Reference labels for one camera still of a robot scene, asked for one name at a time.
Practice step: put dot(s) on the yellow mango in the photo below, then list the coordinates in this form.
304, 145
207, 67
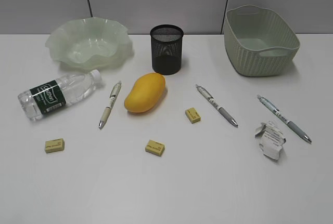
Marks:
145, 93

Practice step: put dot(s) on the beige grip ballpoint pen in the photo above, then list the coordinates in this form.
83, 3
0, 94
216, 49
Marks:
112, 98

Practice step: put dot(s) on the blue grey ballpoint pen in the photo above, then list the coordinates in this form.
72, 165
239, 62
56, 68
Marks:
296, 129

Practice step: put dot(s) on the white waste paper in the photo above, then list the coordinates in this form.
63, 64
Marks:
270, 139

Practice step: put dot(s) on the clear water bottle green label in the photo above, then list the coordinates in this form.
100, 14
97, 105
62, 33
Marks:
42, 100

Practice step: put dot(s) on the yellow eraser right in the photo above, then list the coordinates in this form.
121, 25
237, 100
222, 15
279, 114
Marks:
192, 115

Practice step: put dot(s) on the yellow eraser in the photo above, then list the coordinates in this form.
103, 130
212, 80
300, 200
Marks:
155, 148
192, 115
55, 145

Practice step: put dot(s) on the grey grip pen middle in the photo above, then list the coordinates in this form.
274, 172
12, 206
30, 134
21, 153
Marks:
219, 108

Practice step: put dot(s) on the yellow eraser centre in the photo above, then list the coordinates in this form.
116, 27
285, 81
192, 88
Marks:
155, 148

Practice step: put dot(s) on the black mesh pen holder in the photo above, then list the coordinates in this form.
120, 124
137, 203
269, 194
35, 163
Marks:
166, 48

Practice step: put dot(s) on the frosted green wavy plate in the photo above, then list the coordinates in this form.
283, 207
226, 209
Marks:
90, 43

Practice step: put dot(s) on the pale green woven basket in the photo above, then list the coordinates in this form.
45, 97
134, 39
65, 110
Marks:
258, 41

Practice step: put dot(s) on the yellow eraser left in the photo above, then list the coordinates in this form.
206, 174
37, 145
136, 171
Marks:
55, 145

